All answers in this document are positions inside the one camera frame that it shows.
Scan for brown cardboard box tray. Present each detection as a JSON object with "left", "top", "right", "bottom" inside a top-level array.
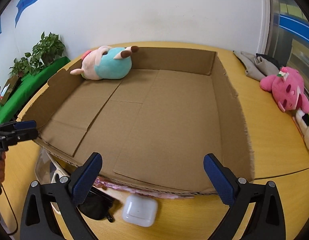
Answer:
[{"left": 19, "top": 47, "right": 255, "bottom": 194}]

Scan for green cloth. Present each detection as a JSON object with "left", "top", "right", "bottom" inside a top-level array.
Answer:
[{"left": 0, "top": 56, "right": 70, "bottom": 124}]

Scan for pink bear-top pen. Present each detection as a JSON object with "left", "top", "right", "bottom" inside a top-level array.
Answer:
[{"left": 93, "top": 176, "right": 195, "bottom": 200}]

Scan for black sunglasses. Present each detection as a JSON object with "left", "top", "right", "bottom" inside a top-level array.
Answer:
[{"left": 78, "top": 187, "right": 115, "bottom": 223}]

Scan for pink strawberry bear plush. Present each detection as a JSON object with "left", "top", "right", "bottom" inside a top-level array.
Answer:
[{"left": 260, "top": 67, "right": 309, "bottom": 113}]

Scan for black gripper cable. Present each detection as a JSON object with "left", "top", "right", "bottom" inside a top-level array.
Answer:
[{"left": 0, "top": 182, "right": 19, "bottom": 236}]

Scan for person's left hand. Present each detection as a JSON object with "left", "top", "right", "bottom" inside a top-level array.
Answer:
[{"left": 0, "top": 152, "right": 6, "bottom": 183}]

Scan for white panda plush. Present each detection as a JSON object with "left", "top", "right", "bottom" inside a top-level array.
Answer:
[{"left": 295, "top": 109, "right": 309, "bottom": 150}]

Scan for grey folded cloth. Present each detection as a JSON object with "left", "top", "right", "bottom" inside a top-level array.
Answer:
[{"left": 233, "top": 51, "right": 282, "bottom": 81}]

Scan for white earbuds case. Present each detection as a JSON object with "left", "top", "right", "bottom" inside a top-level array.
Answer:
[{"left": 122, "top": 194, "right": 158, "bottom": 227}]

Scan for pink pig plush teal shirt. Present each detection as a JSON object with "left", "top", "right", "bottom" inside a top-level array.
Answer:
[{"left": 70, "top": 46, "right": 139, "bottom": 81}]

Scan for clear white phone case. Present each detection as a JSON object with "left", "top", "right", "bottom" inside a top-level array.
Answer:
[{"left": 35, "top": 148, "right": 69, "bottom": 185}]

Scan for green potted plant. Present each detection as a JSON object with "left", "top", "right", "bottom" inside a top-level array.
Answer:
[{"left": 9, "top": 32, "right": 65, "bottom": 77}]

